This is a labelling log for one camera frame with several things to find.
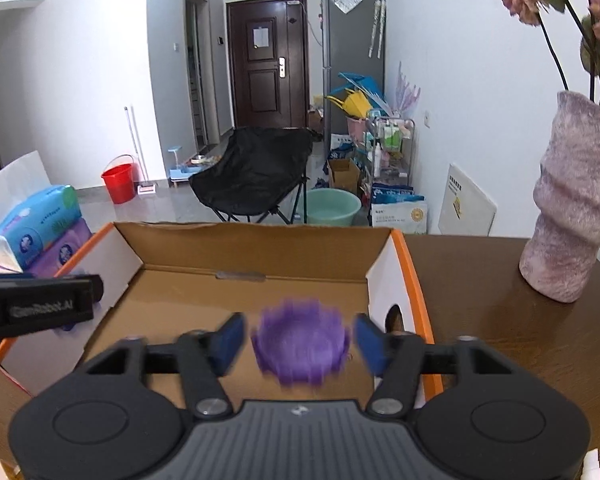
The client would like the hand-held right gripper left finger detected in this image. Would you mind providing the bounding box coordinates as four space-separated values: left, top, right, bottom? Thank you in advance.
82 312 246 418

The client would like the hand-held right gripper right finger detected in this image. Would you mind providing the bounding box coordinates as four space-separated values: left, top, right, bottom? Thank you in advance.
355 312 513 418

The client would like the purple ridged round lid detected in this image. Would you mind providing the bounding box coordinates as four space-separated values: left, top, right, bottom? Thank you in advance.
250 297 353 388

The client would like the orange-edged cardboard box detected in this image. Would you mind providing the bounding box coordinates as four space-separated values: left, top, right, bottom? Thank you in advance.
0 221 443 411

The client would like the purple tissue pack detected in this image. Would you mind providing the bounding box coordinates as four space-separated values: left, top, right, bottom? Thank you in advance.
27 217 93 278

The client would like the blue tissue pack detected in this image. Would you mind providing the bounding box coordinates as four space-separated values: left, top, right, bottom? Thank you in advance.
0 150 81 273

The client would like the white bag with yellow seal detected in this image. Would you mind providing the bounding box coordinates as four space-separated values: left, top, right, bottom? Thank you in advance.
370 200 428 235

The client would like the green plastic basin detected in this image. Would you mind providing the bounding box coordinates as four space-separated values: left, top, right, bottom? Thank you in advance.
305 188 362 227

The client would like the red bucket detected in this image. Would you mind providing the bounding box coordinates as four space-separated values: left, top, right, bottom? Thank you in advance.
101 155 136 204

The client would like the blue printed bag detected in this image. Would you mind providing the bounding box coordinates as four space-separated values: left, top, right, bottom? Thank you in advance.
372 185 413 206

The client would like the white mop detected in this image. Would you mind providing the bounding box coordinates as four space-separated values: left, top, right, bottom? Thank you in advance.
124 106 158 196

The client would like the small open cardboard box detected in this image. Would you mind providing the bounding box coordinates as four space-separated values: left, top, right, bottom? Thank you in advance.
327 158 362 195

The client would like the black folding chair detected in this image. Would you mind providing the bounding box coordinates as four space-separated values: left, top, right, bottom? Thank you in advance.
189 126 313 224

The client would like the white leaning board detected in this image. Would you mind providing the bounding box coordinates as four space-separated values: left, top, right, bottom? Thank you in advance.
438 162 497 237

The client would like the blue pet feeder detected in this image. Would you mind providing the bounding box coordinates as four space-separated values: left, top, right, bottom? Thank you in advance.
167 145 216 188

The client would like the metal storage rack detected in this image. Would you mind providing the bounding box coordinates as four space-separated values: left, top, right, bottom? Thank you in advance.
367 116 416 186

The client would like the pile of blue yellow bags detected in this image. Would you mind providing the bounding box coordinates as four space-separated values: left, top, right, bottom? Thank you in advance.
327 72 386 118

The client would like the pink textured vase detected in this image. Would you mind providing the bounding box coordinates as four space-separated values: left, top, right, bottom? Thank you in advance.
519 91 600 304

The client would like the bundle of clear purple hangers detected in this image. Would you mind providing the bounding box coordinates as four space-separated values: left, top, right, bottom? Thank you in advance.
395 62 422 118

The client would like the dark brown entrance door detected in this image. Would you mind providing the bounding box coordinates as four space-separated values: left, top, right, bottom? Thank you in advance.
226 0 308 129

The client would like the grey refrigerator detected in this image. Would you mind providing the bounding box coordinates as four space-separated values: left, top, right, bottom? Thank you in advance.
321 0 387 151

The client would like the white hanging umbrella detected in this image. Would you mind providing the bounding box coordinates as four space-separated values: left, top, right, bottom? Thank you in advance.
367 0 387 58

